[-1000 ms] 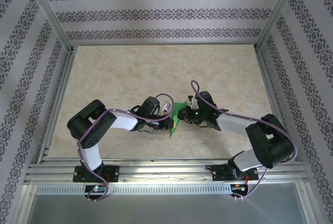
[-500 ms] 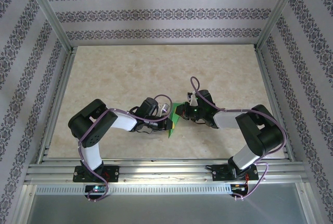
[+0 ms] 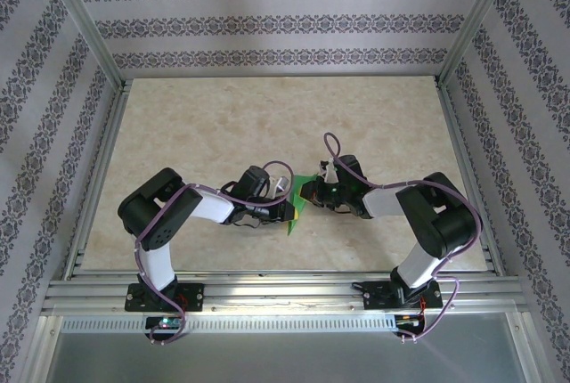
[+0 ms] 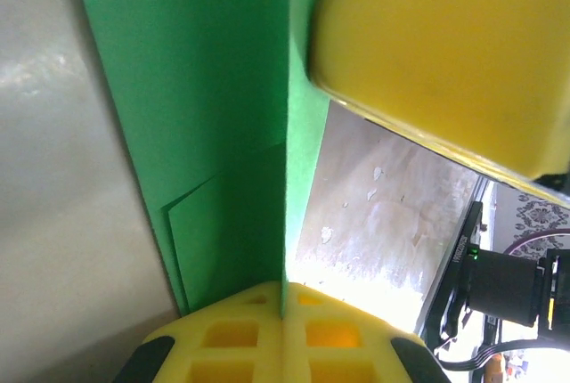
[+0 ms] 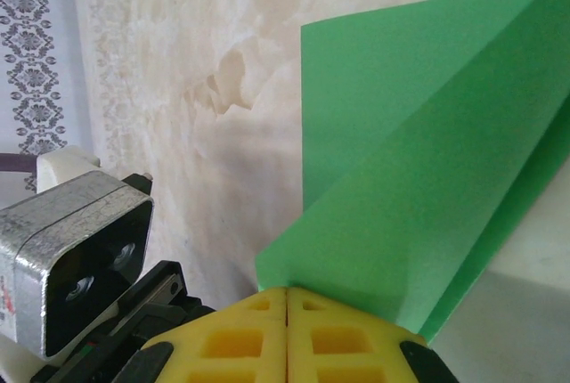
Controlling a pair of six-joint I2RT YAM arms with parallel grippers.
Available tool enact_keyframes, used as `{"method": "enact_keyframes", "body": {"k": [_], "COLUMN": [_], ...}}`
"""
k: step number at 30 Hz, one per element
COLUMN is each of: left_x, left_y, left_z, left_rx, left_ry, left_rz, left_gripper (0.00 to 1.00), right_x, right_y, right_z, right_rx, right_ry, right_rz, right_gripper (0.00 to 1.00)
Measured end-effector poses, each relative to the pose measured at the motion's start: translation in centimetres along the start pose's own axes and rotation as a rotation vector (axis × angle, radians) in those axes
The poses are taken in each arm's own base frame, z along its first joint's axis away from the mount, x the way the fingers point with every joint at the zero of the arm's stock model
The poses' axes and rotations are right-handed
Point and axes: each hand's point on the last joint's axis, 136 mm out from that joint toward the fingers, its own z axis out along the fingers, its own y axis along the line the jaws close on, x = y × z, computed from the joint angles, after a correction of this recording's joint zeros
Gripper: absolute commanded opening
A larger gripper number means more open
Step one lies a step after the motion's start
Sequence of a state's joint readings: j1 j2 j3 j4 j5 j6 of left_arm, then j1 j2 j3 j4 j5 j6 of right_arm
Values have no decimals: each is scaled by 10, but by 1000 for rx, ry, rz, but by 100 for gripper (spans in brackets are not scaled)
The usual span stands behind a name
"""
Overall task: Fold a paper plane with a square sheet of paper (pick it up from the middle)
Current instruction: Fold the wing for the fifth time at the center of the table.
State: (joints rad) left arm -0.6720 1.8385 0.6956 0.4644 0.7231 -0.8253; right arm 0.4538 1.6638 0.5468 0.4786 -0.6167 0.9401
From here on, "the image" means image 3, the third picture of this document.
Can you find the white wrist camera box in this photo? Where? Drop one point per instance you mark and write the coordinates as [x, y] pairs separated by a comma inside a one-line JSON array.
[[282, 184], [329, 173]]

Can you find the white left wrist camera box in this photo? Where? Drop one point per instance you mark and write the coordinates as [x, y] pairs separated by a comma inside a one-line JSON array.
[[282, 184]]

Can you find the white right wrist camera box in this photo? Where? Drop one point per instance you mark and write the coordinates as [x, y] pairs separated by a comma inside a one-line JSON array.
[[329, 173]]

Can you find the left controller board green light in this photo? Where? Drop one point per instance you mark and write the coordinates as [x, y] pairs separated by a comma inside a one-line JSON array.
[[165, 323]]

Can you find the aluminium rail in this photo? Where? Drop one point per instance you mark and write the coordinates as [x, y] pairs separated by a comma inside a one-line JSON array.
[[458, 142], [108, 142]]

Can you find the aluminium right side rail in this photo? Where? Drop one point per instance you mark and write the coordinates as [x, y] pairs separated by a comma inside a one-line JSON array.
[[458, 142]]

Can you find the right controller board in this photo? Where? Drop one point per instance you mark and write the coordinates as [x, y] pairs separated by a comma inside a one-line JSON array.
[[409, 320]]

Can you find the green paper sheet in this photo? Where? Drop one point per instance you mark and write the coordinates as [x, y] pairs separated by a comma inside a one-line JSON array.
[[291, 227]]

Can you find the aluminium rail beam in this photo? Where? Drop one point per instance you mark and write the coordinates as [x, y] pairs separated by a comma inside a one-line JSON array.
[[285, 294]]

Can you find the aluminium left corner post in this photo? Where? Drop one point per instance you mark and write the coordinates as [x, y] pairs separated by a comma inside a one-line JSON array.
[[87, 22]]

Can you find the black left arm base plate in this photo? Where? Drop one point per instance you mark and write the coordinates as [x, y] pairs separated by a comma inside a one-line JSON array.
[[191, 298]]

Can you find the aluminium corner post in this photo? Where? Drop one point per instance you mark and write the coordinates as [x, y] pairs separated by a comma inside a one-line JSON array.
[[87, 22], [476, 22]]

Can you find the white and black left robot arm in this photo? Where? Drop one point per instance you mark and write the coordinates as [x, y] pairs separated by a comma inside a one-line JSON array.
[[214, 209]]

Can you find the aluminium right corner post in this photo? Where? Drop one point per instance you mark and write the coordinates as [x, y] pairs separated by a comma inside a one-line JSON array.
[[476, 22]]

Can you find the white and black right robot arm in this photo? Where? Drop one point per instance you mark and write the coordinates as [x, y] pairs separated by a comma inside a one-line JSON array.
[[445, 222]]

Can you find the aluminium left side rail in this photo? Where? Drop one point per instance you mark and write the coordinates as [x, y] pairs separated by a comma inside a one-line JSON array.
[[108, 142]]

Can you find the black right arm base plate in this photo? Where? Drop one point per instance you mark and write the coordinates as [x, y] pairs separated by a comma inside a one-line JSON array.
[[378, 298]]

